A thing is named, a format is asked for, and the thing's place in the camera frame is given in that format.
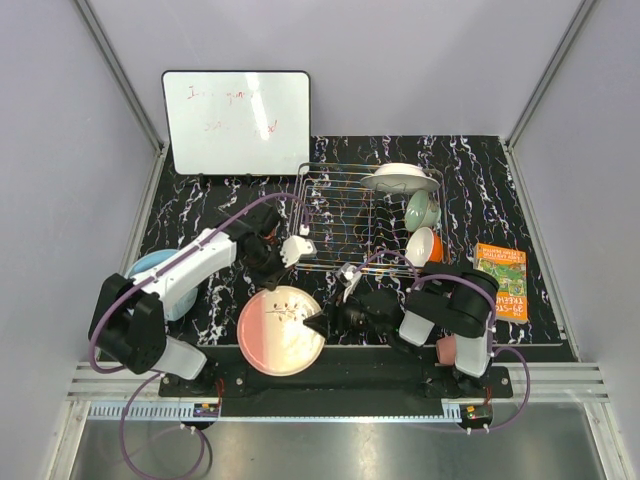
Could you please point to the right aluminium frame post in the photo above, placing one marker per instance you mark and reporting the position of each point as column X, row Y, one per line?
column 571, row 33

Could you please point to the white scalloped plate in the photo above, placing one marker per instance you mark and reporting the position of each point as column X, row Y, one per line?
column 399, row 178

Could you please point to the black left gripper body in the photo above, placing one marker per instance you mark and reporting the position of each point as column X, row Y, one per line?
column 266, row 263

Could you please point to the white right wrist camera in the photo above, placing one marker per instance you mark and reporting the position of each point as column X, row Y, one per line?
column 348, row 277

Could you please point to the left aluminium frame post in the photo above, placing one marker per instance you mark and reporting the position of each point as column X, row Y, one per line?
column 110, row 57

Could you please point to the white dry-erase board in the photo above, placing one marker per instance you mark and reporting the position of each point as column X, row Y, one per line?
column 238, row 122

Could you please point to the black marble pattern mat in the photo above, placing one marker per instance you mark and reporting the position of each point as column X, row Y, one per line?
column 480, row 205

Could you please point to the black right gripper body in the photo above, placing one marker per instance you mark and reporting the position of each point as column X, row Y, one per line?
column 354, row 312

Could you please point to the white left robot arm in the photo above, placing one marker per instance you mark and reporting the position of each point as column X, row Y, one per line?
column 127, row 331

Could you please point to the orange children's book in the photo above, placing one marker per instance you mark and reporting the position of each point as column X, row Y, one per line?
column 509, row 268

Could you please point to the green ceramic bowl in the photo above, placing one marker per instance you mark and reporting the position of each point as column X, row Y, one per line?
column 422, row 211

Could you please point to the aluminium frame post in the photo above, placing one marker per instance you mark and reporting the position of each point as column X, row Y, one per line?
column 571, row 33
column 110, row 57

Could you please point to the orange ceramic mug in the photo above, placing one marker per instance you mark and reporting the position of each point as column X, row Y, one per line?
column 270, row 238

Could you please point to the pink cream leaf plate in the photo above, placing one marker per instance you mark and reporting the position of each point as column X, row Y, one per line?
column 272, row 335

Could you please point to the metal wire dish rack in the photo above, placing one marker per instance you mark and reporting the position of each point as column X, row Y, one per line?
column 348, row 222

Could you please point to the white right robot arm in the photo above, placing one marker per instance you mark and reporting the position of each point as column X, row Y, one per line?
column 462, row 302

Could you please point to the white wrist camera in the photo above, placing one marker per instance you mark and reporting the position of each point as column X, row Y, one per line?
column 296, row 248
column 348, row 277

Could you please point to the pink plastic cup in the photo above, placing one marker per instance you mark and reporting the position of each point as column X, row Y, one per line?
column 446, row 350

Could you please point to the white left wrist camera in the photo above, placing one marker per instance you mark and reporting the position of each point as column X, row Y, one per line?
column 296, row 248

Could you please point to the white bowl orange outside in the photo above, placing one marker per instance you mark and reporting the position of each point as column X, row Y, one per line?
column 424, row 246

